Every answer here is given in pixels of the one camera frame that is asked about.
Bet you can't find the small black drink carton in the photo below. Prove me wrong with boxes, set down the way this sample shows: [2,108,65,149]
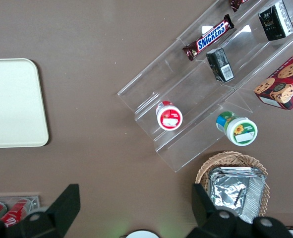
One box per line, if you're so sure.
[205,48,235,83]

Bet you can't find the green lid yogurt cup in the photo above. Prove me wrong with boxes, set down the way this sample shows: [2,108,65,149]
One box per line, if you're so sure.
[216,111,258,146]

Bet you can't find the silver aluminium foil tray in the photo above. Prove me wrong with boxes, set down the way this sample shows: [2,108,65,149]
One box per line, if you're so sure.
[209,167,265,225]

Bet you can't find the cream plastic tray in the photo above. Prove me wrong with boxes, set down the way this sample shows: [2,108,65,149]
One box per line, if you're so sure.
[0,58,50,149]

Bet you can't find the clear acrylic can holder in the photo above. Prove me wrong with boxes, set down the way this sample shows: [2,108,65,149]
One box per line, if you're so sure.
[0,195,41,221]

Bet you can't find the large black drink carton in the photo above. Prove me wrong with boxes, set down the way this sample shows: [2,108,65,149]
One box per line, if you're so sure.
[257,0,293,42]

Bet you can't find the red plaid cookie box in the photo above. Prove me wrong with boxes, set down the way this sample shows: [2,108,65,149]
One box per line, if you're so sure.
[253,47,293,111]

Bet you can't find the round wicker basket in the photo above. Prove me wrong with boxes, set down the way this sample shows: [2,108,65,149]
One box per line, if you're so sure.
[195,151,271,219]

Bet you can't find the clear acrylic tiered shelf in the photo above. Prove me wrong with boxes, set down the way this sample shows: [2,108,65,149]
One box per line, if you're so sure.
[117,0,293,173]

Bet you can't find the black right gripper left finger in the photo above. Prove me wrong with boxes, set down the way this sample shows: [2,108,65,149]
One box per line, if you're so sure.
[0,183,81,238]

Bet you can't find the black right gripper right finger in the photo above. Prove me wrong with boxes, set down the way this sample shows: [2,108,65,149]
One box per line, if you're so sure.
[185,182,293,238]

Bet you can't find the white round object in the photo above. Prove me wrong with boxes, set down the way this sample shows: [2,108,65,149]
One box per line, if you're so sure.
[125,230,160,238]

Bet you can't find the dark red candy bar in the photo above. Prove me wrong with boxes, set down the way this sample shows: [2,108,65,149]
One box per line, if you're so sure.
[228,0,248,12]

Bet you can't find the red lid yogurt cup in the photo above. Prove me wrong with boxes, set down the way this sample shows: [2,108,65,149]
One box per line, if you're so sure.
[155,100,183,131]

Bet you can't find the Snickers chocolate bar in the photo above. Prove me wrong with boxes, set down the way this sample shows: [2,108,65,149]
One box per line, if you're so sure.
[182,13,235,61]

